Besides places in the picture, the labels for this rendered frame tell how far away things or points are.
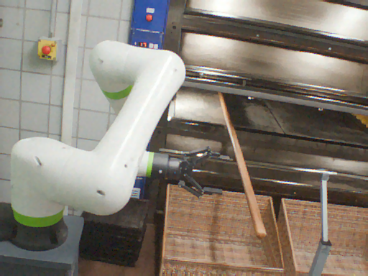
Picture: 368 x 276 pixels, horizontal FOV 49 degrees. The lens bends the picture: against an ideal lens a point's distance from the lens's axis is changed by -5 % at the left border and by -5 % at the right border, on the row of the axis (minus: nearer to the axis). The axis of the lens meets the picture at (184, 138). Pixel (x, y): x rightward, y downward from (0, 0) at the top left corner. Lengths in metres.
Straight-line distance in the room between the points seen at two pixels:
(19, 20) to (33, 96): 0.38
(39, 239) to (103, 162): 0.26
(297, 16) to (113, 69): 1.11
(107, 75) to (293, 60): 1.12
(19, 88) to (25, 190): 1.27
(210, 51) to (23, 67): 0.91
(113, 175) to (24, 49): 1.35
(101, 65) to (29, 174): 0.41
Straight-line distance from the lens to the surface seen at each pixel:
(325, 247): 1.80
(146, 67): 1.15
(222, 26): 2.02
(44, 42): 2.04
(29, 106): 2.22
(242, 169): 1.61
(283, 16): 2.05
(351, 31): 2.15
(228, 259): 2.17
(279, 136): 2.18
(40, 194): 0.98
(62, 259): 1.03
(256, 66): 2.05
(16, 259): 1.05
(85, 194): 0.90
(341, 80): 2.18
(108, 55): 1.20
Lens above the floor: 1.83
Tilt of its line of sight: 20 degrees down
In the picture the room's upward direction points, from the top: 9 degrees clockwise
